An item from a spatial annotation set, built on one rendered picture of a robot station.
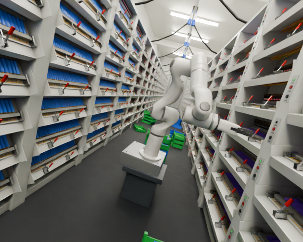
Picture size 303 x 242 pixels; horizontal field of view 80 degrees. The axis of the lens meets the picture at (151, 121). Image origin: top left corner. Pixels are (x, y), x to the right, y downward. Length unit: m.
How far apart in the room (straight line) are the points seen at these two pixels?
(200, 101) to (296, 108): 0.41
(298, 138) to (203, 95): 0.46
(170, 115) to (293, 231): 0.92
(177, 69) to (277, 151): 0.70
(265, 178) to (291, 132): 0.23
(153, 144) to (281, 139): 0.83
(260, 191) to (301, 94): 0.47
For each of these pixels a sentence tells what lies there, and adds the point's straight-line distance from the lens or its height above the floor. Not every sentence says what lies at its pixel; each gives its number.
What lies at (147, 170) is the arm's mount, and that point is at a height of 0.30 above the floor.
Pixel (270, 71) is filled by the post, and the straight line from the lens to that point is 1.73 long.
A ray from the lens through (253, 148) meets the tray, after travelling 1.15.
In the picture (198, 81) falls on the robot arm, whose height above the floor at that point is 0.99.
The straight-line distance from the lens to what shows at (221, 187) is 1.47.
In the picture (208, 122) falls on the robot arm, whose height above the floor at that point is 0.82.
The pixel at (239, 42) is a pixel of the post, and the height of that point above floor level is 1.66.
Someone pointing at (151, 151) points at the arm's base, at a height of 0.43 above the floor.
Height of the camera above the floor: 0.89
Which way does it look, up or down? 10 degrees down
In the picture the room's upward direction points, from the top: 16 degrees clockwise
